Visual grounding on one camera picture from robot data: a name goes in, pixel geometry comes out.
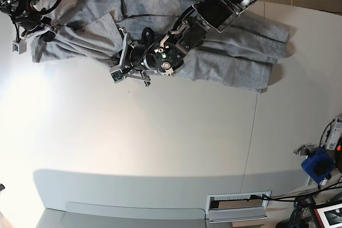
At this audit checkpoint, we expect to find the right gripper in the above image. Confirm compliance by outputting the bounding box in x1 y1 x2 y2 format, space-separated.
21 17 58 42

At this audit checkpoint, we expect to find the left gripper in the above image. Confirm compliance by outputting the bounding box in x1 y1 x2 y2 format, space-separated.
111 27 151 87

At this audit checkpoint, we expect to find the grey T-shirt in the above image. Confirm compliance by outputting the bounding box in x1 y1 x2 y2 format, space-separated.
30 0 290 91

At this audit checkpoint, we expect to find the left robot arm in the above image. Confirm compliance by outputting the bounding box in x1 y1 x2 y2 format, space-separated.
110 0 257 87

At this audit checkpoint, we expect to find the metal table clamp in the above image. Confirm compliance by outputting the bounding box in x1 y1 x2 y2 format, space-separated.
293 145 317 156

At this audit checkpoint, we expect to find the blue plastic device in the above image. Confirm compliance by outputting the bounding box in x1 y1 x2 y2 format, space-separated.
301 148 336 184

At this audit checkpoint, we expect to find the white barcode power adapter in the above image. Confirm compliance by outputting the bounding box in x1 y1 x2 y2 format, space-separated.
325 116 341 151

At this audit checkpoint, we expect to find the framed picture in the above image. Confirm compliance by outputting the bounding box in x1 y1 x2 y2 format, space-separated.
313 202 341 228

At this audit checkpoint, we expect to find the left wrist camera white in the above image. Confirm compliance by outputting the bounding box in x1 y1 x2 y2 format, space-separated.
110 67 126 83

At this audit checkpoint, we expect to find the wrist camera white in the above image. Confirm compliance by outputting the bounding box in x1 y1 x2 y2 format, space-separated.
110 67 126 83
12 40 27 54

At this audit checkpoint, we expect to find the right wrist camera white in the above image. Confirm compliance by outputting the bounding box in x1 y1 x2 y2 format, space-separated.
12 40 27 54

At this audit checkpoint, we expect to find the table cable grommet box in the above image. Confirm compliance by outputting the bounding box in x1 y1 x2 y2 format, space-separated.
206 191 271 223

